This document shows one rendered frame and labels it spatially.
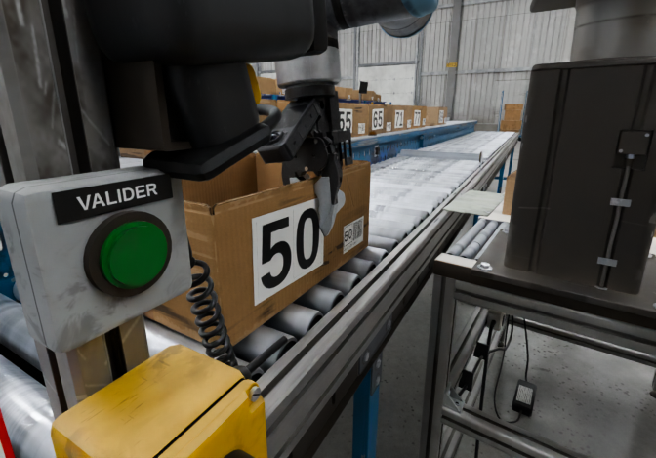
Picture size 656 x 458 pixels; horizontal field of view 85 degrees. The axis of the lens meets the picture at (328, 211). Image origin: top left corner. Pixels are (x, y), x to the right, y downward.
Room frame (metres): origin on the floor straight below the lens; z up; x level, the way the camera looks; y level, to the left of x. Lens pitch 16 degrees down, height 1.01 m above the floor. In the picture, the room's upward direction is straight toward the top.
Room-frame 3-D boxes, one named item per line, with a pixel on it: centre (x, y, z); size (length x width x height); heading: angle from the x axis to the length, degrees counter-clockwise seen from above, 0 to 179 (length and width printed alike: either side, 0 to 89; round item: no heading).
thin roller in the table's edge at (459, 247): (0.75, -0.31, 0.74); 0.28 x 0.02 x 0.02; 145
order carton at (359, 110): (1.86, 0.01, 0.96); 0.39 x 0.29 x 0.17; 151
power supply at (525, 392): (1.07, -0.71, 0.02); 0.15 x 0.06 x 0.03; 145
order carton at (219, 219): (0.59, 0.14, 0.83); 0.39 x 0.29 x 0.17; 149
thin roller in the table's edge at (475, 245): (0.74, -0.33, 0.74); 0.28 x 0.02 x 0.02; 145
